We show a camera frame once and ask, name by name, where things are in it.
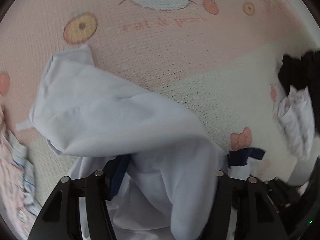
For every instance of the pink printed pajama garment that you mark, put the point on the pink printed pajama garment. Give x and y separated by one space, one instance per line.
12 180

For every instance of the folded white garment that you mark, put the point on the folded white garment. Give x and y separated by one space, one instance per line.
295 120

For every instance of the white t-shirt with navy trim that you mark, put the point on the white t-shirt with navy trim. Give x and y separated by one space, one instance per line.
112 120

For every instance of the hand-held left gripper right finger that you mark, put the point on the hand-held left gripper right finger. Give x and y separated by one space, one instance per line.
222 195

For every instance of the black garment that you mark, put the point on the black garment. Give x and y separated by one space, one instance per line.
297 72

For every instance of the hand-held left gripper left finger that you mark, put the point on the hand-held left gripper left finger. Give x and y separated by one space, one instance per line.
97 192

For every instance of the pink cat print sofa blanket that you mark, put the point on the pink cat print sofa blanket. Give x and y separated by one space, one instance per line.
175 55

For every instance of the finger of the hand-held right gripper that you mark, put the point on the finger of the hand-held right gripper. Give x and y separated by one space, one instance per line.
282 192

